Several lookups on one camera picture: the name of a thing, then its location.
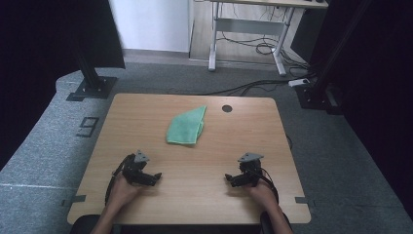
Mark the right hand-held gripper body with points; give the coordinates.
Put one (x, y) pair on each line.
(250, 169)

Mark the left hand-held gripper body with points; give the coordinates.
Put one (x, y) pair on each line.
(136, 169)

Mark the green cloth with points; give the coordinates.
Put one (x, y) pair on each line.
(186, 128)

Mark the person's right hand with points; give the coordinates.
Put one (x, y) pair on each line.
(263, 195)

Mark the person's left hand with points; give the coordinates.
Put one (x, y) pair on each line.
(123, 193)

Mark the grey floor tape strip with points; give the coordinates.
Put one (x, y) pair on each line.
(303, 200)
(74, 200)

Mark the person's left leg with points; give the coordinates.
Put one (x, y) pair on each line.
(82, 226)

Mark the black metal stand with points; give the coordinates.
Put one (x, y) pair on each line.
(92, 84)
(319, 87)

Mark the white power strip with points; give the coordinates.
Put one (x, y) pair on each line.
(298, 82)

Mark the black curtain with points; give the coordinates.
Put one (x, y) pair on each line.
(39, 65)
(380, 97)

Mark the white metal frame desk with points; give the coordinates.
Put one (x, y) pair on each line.
(250, 26)

